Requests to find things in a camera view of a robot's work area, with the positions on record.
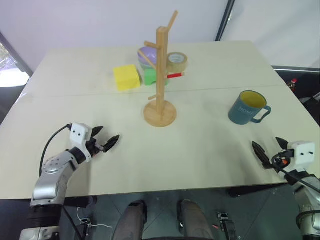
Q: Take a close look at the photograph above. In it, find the teal mug with yellow inside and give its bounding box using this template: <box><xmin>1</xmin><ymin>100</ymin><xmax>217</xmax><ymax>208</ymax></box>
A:
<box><xmin>227</xmin><ymin>90</ymin><xmax>272</xmax><ymax>125</ymax></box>

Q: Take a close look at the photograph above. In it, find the black window frame post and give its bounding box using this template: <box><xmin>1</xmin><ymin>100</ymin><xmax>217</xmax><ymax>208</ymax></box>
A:
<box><xmin>214</xmin><ymin>0</ymin><xmax>236</xmax><ymax>42</ymax></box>

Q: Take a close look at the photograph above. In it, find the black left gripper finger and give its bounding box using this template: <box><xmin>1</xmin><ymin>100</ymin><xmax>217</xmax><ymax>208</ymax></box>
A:
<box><xmin>90</xmin><ymin>126</ymin><xmax>104</xmax><ymax>139</ymax></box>
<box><xmin>102</xmin><ymin>134</ymin><xmax>121</xmax><ymax>153</ymax></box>

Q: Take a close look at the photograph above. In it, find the yellow sponge block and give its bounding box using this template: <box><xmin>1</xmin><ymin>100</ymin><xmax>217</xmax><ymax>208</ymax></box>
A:
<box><xmin>112</xmin><ymin>64</ymin><xmax>142</xmax><ymax>91</ymax></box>

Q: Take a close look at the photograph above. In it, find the wooden mug tree stand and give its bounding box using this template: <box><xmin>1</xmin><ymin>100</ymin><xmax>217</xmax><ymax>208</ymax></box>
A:
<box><xmin>143</xmin><ymin>9</ymin><xmax>180</xmax><ymax>128</ymax></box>

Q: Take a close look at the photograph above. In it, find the black bracket under table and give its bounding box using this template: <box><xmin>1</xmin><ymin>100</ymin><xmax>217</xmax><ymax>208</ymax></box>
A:
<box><xmin>216</xmin><ymin>211</ymin><xmax>238</xmax><ymax>240</ymax></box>

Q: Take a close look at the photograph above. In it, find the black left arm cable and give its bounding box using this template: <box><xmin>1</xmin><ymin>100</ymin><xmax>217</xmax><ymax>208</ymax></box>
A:
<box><xmin>39</xmin><ymin>124</ymin><xmax>74</xmax><ymax>176</ymax></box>

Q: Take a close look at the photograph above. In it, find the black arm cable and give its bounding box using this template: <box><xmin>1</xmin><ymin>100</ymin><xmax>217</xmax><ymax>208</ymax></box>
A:
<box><xmin>271</xmin><ymin>153</ymin><xmax>320</xmax><ymax>194</ymax></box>
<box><xmin>39</xmin><ymin>124</ymin><xmax>74</xmax><ymax>176</ymax></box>

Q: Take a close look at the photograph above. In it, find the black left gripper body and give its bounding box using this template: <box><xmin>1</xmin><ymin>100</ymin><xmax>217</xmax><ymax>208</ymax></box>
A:
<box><xmin>86</xmin><ymin>136</ymin><xmax>105</xmax><ymax>158</ymax></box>

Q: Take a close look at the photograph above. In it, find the purple bowl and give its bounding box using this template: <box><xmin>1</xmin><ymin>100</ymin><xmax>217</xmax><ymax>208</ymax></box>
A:
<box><xmin>136</xmin><ymin>46</ymin><xmax>159</xmax><ymax>68</ymax></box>

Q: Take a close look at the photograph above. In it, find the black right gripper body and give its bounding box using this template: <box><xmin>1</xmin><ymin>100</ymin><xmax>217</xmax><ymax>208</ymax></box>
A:
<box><xmin>262</xmin><ymin>149</ymin><xmax>295</xmax><ymax>173</ymax></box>

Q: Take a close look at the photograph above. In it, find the green block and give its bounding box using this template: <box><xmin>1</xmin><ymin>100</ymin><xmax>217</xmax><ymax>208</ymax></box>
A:
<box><xmin>143</xmin><ymin>68</ymin><xmax>171</xmax><ymax>87</ymax></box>

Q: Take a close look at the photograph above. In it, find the bottle with red cap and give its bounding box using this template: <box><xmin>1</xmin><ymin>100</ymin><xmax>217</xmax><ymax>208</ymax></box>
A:
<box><xmin>288</xmin><ymin>78</ymin><xmax>299</xmax><ymax>93</ymax></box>

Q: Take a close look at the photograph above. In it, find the thin white wire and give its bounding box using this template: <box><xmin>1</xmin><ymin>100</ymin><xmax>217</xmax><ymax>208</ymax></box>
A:
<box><xmin>75</xmin><ymin>206</ymin><xmax>114</xmax><ymax>229</ymax></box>

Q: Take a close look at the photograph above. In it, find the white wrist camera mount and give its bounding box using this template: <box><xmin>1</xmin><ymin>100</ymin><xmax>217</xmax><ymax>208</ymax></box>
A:
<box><xmin>286</xmin><ymin>141</ymin><xmax>316</xmax><ymax>167</ymax></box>
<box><xmin>69</xmin><ymin>122</ymin><xmax>93</xmax><ymax>161</ymax></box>

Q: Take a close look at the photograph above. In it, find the dark slanted frame post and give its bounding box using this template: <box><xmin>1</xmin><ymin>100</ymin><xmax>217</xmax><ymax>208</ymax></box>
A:
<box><xmin>0</xmin><ymin>30</ymin><xmax>35</xmax><ymax>79</ymax></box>

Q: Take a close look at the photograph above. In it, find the brown packing tape roll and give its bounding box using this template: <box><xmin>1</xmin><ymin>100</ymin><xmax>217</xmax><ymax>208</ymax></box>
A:
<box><xmin>166</xmin><ymin>51</ymin><xmax>189</xmax><ymax>74</ymax></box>

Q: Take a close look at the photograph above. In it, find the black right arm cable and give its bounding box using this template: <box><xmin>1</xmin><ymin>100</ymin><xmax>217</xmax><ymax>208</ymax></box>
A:
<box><xmin>271</xmin><ymin>153</ymin><xmax>320</xmax><ymax>194</ymax></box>

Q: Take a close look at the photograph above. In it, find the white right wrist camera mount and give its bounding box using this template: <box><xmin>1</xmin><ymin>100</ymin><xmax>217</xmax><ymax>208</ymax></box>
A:
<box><xmin>286</xmin><ymin>141</ymin><xmax>316</xmax><ymax>167</ymax></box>

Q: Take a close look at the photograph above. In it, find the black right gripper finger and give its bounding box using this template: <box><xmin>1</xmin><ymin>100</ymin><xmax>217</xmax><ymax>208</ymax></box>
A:
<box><xmin>251</xmin><ymin>140</ymin><xmax>272</xmax><ymax>170</ymax></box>
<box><xmin>275</xmin><ymin>136</ymin><xmax>289</xmax><ymax>151</ymax></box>

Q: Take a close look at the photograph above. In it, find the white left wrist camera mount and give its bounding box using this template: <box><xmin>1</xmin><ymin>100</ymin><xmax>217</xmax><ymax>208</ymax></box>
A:
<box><xmin>69</xmin><ymin>122</ymin><xmax>93</xmax><ymax>161</ymax></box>

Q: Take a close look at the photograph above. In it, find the red marker pen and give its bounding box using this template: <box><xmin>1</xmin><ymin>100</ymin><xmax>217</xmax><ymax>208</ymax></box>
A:
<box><xmin>166</xmin><ymin>71</ymin><xmax>186</xmax><ymax>80</ymax></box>

